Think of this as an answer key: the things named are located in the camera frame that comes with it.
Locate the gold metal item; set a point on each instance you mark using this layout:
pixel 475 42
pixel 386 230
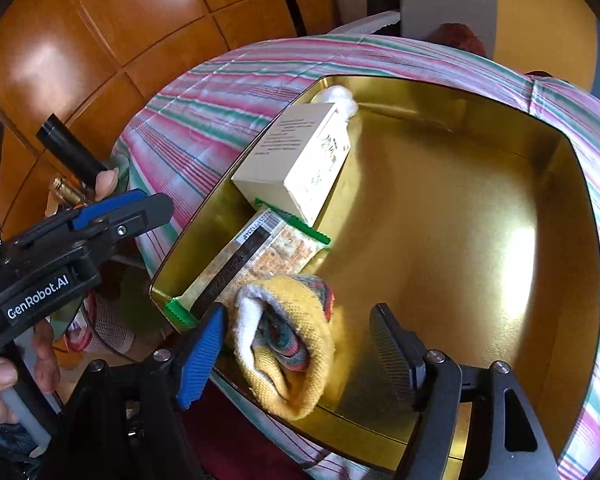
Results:
pixel 62 190

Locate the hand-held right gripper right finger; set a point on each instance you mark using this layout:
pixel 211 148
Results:
pixel 395 355

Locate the striped bedsheet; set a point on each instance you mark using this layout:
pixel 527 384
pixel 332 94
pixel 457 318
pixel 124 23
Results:
pixel 220 95

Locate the dark red pillow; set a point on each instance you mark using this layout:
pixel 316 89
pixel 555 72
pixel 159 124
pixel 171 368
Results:
pixel 460 37

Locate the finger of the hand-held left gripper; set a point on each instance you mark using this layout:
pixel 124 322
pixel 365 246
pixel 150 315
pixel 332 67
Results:
pixel 100 207
pixel 130 225

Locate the yellow headboard panel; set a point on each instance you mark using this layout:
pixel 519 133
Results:
pixel 545 15

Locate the dark red cloth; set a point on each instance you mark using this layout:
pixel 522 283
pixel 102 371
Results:
pixel 230 450

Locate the wooden wardrobe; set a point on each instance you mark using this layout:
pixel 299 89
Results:
pixel 105 35

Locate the yellow sock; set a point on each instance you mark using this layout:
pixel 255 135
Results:
pixel 280 385

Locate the black tube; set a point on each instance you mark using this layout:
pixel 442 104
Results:
pixel 70 150

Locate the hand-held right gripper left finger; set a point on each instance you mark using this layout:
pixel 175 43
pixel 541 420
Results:
pixel 202 360

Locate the white plastic-wrapped item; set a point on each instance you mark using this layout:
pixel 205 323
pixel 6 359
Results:
pixel 337 95

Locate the white cardboard box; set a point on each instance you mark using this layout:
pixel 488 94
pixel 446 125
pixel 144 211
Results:
pixel 280 160

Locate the snack packet with green ends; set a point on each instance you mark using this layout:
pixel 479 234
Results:
pixel 260 255

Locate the gold metal tray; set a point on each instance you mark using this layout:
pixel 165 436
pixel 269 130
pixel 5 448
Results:
pixel 455 210

